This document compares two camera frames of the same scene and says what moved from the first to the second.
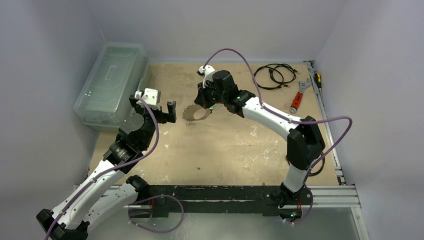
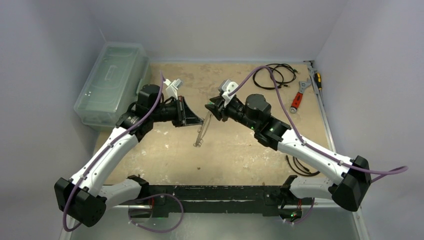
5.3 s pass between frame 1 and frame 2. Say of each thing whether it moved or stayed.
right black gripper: moved
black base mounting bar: stayed
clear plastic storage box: stayed
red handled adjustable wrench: stayed
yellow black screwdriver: stayed
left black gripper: moved
